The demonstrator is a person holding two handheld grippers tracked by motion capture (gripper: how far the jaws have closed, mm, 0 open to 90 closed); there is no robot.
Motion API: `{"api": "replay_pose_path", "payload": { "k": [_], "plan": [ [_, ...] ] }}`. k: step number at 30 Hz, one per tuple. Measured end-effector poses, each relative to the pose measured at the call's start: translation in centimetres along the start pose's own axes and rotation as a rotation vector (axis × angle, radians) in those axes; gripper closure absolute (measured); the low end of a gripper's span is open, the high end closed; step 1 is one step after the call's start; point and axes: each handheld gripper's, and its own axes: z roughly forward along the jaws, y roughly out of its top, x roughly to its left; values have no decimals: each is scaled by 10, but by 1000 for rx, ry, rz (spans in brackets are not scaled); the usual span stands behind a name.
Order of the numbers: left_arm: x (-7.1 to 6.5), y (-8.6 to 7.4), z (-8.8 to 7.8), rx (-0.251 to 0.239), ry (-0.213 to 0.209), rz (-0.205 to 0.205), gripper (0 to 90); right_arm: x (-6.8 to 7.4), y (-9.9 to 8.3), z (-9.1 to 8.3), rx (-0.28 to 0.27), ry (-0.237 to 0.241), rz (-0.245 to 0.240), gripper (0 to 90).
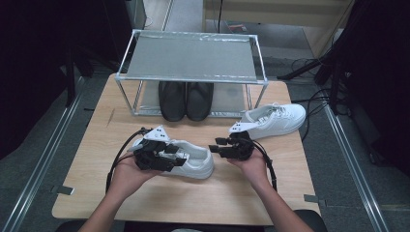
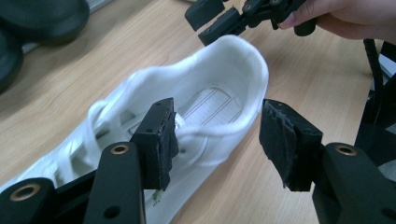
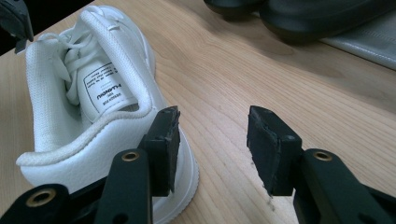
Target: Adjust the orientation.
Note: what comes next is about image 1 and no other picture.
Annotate right hand-held gripper cable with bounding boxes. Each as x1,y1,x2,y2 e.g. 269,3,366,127
252,139,278,192

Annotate black floor cables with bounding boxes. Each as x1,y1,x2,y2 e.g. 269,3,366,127
289,57,351,143

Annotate dark curtain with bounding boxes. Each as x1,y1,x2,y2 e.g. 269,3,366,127
0,0,133,160
328,0,410,177

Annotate left hand-held gripper cable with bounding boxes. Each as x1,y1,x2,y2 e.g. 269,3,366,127
105,127,153,194

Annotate person's right hand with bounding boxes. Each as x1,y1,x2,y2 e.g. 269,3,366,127
226,149,274,191

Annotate metal shoe rack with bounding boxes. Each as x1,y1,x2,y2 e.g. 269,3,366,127
114,28,270,119

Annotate wooden cabinet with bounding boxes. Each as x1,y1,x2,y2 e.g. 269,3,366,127
202,0,356,59

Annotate grey tape piece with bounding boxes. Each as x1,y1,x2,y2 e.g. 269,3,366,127
304,193,327,207
50,185,75,196

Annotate person's left hand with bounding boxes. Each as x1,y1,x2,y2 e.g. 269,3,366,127
105,154,162,201

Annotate metal floor rail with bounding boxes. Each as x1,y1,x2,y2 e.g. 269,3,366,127
161,0,176,32
323,104,391,232
0,93,85,232

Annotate black slipper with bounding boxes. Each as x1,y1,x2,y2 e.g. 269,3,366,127
186,81,215,122
158,81,187,122

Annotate grey cabinet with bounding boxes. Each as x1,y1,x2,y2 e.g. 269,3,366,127
125,0,148,31

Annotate black hanging cable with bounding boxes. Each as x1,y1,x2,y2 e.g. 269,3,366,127
218,0,224,33

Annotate black metal stand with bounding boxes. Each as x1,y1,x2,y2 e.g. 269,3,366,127
277,47,342,115
64,44,98,108

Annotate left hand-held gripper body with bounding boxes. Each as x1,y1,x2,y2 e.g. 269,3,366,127
133,125,177,172

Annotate small red item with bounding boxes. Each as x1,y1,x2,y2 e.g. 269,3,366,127
227,23,249,33

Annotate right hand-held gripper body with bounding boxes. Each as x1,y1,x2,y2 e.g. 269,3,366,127
225,121,259,161

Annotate white sneaker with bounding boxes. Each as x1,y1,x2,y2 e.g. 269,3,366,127
240,102,307,140
129,138,215,180

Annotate hand-held gripper cable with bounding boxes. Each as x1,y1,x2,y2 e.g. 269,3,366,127
105,127,153,194
252,139,278,192

